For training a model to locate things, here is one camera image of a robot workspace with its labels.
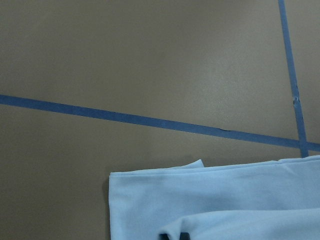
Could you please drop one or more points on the light blue t-shirt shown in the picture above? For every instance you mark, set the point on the light blue t-shirt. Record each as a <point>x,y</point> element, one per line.
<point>273,200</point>

